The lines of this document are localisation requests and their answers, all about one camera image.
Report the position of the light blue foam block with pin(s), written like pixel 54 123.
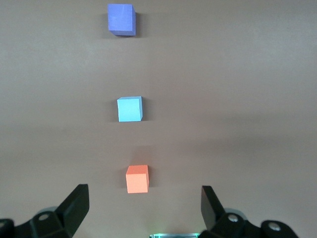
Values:
pixel 129 109

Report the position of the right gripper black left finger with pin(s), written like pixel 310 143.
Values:
pixel 73 209

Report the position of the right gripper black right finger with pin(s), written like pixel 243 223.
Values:
pixel 210 210

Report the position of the orange foam block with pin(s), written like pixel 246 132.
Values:
pixel 136 181

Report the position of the purple foam block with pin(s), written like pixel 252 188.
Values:
pixel 121 18

